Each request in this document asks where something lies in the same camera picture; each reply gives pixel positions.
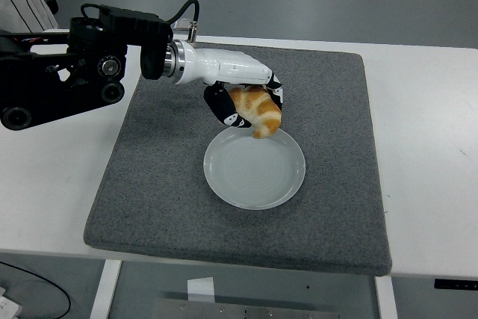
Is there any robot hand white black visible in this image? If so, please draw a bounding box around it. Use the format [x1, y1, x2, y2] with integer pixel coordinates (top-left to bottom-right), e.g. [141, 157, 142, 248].
[175, 43, 287, 130]

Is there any croissant bread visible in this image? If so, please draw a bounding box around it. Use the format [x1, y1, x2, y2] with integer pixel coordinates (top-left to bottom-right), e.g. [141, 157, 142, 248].
[228, 85, 283, 140]

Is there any grey round plate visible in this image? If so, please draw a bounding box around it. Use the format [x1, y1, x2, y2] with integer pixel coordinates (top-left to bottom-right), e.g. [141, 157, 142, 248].
[203, 124, 306, 211]

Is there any grey square mat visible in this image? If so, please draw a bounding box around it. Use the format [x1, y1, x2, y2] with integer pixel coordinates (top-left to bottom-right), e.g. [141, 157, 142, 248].
[82, 40, 392, 278]

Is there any white table leg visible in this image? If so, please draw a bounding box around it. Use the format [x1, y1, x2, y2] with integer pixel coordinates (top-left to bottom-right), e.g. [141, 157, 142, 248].
[89, 258, 123, 319]
[374, 276, 399, 319]

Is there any black table control panel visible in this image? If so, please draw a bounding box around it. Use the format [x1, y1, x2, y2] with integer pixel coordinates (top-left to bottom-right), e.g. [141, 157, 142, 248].
[433, 278, 478, 291]

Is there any white power strip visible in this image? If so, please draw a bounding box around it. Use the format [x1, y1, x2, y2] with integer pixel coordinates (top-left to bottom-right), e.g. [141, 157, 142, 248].
[0, 287, 22, 319]

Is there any black floor cable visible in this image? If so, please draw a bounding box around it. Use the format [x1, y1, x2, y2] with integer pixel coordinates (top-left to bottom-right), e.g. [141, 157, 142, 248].
[0, 260, 72, 319]

